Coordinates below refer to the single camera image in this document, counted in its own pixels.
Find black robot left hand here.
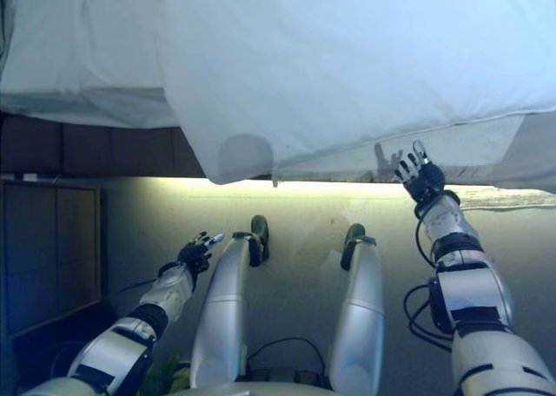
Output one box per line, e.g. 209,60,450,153
176,229,226,280

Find silver robot right leg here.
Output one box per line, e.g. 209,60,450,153
328,234,387,391

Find dark robot left foot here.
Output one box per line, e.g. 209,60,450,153
248,214,270,267

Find silver robot left leg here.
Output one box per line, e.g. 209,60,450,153
190,231,251,388

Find black waist cable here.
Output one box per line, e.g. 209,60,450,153
249,337,325,375

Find white duvet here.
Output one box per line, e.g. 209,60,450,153
160,0,556,187

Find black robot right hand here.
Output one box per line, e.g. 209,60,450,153
393,139,447,206

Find wooden nightstand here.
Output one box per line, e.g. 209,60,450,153
0,178,103,340

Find white bed sheet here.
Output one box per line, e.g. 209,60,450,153
0,0,182,130

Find dark bed frame base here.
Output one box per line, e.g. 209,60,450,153
0,111,209,180

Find dark robot foot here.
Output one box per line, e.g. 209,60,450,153
248,214,270,267
340,222,367,271

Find silver robot leg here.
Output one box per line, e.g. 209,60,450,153
190,231,251,388
328,234,387,391

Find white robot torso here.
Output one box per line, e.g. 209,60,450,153
186,369,344,396

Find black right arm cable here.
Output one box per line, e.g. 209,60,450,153
402,217,455,340

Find dark robot right foot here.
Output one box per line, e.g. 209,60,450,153
340,222,367,271

